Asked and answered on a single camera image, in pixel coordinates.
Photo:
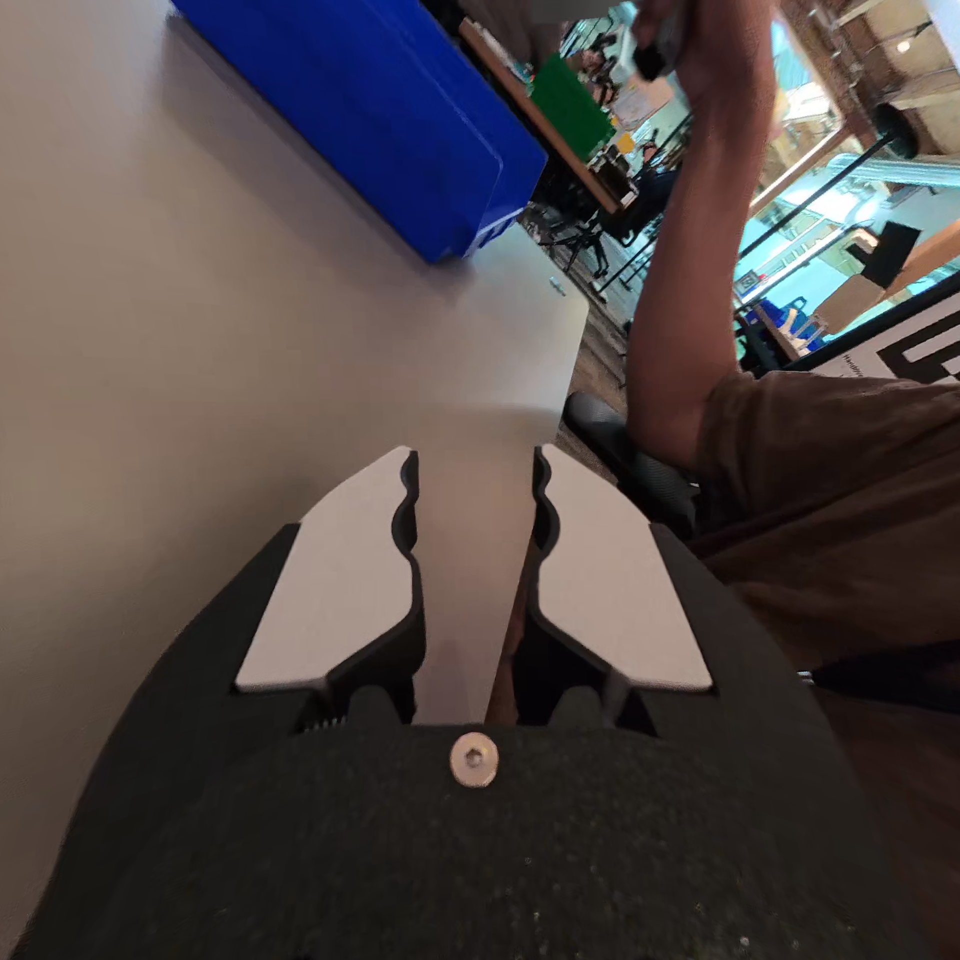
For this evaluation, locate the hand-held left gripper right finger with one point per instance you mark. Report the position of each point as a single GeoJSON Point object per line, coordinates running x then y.
{"type": "Point", "coordinates": [615, 593]}

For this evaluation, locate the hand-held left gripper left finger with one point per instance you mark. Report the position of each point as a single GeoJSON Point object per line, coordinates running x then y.
{"type": "Point", "coordinates": [333, 593]}

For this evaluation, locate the blue plastic bin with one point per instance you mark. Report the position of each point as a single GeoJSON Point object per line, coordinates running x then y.
{"type": "Point", "coordinates": [360, 120]}

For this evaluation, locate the person's right forearm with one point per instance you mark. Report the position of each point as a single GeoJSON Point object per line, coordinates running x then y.
{"type": "Point", "coordinates": [698, 285]}

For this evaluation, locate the person's right hand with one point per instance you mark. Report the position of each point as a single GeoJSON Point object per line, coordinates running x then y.
{"type": "Point", "coordinates": [720, 45]}

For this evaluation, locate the green plastic bin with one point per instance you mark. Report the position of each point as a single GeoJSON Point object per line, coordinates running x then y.
{"type": "Point", "coordinates": [575, 105]}

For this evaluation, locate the black office chair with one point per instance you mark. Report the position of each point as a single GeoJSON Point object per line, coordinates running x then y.
{"type": "Point", "coordinates": [630, 465]}

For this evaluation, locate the person's brown clothing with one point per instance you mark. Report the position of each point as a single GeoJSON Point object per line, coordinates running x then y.
{"type": "Point", "coordinates": [855, 525]}

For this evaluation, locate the black round pole weight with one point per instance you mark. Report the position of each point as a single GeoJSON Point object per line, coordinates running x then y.
{"type": "Point", "coordinates": [896, 132]}

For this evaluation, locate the black framed board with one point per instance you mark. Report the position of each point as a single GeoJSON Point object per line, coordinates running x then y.
{"type": "Point", "coordinates": [900, 338]}

